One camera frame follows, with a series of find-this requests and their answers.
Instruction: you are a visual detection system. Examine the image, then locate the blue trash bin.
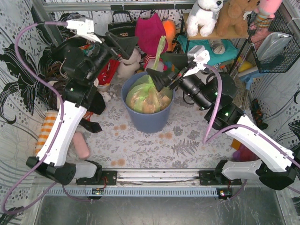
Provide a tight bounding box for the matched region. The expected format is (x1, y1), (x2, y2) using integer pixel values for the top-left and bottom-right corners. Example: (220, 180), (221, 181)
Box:
(121, 72), (175, 134)

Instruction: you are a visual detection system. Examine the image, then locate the cream plush lamb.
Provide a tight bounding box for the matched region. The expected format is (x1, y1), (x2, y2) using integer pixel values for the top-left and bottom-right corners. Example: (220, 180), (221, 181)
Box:
(117, 48), (142, 79)

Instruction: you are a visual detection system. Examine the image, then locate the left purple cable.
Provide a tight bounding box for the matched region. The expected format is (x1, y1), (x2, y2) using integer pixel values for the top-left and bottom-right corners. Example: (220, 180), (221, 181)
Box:
(0, 21), (94, 215)

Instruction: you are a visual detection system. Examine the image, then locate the pink white plush doll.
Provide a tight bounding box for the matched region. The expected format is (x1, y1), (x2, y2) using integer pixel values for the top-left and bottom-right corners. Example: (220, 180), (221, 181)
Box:
(143, 54), (167, 72)

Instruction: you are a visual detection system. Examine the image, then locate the purple orange sock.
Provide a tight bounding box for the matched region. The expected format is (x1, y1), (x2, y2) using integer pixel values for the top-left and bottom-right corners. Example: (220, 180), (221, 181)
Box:
(231, 139), (258, 162)

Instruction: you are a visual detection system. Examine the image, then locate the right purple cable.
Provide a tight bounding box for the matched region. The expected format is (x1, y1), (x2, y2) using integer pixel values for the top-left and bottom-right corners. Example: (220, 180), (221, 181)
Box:
(202, 63), (300, 202)

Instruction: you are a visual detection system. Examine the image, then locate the orange plush toy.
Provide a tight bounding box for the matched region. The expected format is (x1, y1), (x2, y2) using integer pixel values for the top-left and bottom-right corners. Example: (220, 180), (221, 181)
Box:
(162, 20), (176, 52)

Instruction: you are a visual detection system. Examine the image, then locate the black wire basket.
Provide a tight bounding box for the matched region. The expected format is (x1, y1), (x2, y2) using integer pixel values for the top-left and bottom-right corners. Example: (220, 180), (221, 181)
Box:
(248, 11), (300, 73)

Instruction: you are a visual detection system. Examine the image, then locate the pink plush toy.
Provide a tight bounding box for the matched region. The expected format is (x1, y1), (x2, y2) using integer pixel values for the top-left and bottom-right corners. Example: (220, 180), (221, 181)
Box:
(251, 0), (282, 29)

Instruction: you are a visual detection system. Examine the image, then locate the brown teddy bear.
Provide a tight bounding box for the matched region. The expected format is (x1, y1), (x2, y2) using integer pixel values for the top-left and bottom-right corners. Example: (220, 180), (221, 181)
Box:
(216, 0), (260, 37)

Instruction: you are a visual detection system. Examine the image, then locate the silver foil bag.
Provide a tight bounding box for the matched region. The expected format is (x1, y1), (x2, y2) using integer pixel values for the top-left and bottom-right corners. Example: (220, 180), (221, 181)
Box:
(256, 32), (292, 61)

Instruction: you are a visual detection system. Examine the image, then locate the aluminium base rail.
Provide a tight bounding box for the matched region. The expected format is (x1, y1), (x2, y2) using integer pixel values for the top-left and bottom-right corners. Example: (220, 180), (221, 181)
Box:
(47, 169), (246, 199)

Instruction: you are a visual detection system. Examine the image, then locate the teal folded cloth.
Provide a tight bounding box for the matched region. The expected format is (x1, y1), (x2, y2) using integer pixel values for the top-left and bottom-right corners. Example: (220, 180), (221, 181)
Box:
(187, 39), (238, 66)

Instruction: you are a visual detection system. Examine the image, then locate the yellow plush toy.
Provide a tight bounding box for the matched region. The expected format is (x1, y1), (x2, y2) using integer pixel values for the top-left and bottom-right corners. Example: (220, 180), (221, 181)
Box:
(238, 60), (253, 73)

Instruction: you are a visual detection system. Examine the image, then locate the orange checkered towel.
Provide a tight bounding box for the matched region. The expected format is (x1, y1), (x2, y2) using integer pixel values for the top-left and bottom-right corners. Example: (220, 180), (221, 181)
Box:
(35, 110), (58, 155)

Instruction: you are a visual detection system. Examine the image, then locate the green plastic trash bag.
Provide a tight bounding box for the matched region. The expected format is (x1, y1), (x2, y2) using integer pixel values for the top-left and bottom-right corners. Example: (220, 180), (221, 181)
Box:
(125, 35), (173, 113)

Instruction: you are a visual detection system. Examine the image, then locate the black orange tool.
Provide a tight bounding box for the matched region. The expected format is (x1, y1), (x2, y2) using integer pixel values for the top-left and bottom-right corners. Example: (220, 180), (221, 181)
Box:
(251, 98), (268, 130)

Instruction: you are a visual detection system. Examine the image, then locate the purple cable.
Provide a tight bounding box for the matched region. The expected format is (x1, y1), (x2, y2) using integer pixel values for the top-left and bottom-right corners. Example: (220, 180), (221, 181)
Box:
(202, 63), (300, 202)
(0, 21), (94, 215)

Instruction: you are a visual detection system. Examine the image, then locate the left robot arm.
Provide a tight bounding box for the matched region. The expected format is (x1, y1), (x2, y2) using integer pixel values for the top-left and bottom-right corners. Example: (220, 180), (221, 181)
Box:
(26, 32), (138, 185)

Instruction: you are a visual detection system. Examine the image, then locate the black cloth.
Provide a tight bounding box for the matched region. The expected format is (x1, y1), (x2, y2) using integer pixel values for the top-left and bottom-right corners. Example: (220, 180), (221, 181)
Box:
(88, 92), (106, 115)

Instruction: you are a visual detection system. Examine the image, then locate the pink cylindrical pouch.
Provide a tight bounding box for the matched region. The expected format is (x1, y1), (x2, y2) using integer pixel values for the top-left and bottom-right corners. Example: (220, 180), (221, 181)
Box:
(72, 132), (90, 160)

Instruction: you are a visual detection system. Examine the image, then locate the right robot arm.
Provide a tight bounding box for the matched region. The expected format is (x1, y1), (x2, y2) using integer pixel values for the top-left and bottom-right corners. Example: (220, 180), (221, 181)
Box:
(147, 65), (300, 190)

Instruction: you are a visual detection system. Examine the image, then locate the magenta fabric bag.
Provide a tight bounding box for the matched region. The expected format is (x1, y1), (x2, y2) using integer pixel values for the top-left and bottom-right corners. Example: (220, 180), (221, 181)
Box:
(135, 13), (166, 56)

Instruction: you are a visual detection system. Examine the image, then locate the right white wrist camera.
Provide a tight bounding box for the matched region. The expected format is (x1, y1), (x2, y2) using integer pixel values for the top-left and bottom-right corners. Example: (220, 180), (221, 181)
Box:
(183, 45), (210, 77)

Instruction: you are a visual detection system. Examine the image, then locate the black leather handbag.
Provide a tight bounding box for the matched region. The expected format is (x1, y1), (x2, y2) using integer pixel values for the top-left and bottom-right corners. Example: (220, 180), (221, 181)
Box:
(107, 10), (136, 38)

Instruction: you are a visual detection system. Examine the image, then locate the wooden metal shelf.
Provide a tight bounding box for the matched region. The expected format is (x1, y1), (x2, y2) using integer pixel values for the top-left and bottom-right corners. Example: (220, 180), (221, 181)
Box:
(177, 25), (249, 66)

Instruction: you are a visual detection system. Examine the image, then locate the grey patterned plush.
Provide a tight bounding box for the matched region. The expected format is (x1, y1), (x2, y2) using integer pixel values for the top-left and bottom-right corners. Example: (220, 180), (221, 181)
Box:
(209, 39), (225, 54)

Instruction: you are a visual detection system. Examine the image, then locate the white plush dog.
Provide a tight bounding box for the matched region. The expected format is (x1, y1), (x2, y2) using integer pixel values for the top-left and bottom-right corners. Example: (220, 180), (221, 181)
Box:
(186, 0), (224, 37)

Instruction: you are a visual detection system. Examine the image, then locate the red clothing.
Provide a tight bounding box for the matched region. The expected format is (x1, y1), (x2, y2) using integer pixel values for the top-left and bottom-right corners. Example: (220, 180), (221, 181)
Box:
(97, 60), (120, 85)

